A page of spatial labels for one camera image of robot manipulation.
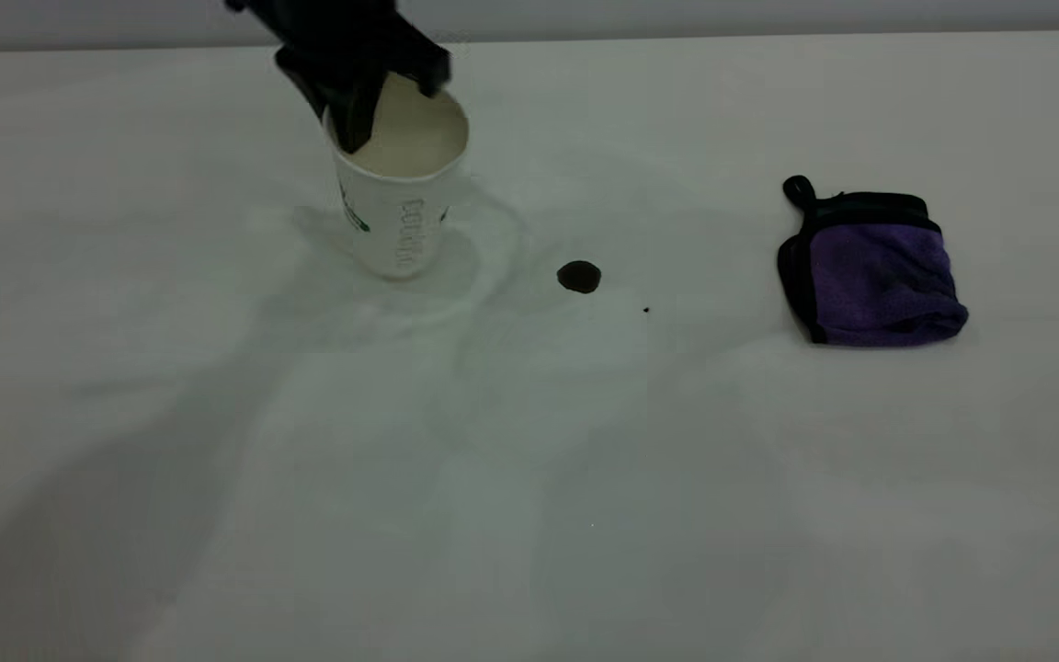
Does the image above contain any dark brown coffee spill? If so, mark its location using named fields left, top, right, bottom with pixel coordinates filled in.
left=556, top=261, right=603, bottom=295

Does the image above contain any purple cloth with black trim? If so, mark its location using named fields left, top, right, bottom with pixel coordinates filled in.
left=776, top=175, right=970, bottom=348

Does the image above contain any white paper coffee cup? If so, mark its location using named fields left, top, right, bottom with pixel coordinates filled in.
left=323, top=72, right=471, bottom=280

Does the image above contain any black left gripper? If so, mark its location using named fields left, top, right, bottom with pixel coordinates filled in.
left=224, top=0, right=453, bottom=155

